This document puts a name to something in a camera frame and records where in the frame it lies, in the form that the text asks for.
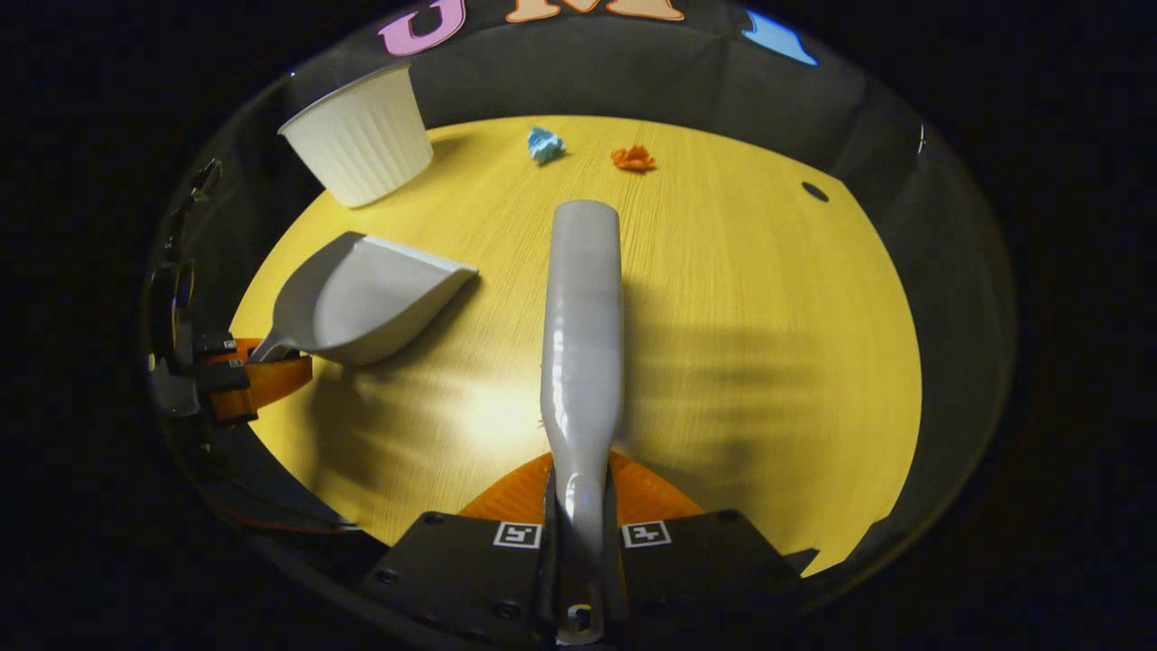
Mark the small grey dustpan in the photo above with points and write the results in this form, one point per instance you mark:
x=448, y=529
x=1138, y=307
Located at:
x=380, y=298

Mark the white ribbed garbage bin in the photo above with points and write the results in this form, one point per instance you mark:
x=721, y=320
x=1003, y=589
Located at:
x=362, y=145

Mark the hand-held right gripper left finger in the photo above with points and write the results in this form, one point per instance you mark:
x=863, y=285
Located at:
x=461, y=570

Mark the orange paper trash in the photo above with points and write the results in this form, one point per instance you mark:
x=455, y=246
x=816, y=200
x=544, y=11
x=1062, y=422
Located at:
x=634, y=159

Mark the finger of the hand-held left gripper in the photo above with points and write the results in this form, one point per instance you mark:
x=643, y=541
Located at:
x=221, y=345
x=271, y=380

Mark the blue paper trash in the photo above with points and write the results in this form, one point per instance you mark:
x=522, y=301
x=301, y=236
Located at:
x=545, y=145

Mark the small grey broom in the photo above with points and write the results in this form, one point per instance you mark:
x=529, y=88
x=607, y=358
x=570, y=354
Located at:
x=583, y=316

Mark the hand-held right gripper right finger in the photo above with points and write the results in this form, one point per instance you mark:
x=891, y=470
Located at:
x=696, y=565

